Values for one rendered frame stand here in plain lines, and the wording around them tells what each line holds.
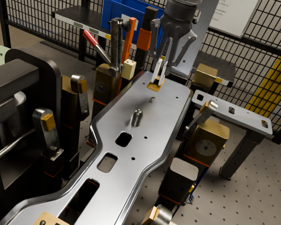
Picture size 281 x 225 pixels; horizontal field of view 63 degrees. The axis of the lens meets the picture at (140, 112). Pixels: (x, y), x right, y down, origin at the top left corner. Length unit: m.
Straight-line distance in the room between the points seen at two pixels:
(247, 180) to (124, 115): 0.67
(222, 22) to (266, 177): 0.73
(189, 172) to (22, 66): 0.44
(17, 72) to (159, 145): 0.37
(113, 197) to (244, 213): 0.63
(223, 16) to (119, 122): 0.74
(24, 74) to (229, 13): 0.93
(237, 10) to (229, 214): 0.84
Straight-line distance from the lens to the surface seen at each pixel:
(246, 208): 1.03
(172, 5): 0.60
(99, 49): 0.74
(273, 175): 1.24
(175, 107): 0.76
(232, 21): 1.17
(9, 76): 0.44
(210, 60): 1.15
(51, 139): 0.53
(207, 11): 0.89
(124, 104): 0.71
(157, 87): 0.69
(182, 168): 0.60
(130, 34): 0.79
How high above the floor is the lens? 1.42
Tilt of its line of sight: 38 degrees down
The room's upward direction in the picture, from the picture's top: 16 degrees clockwise
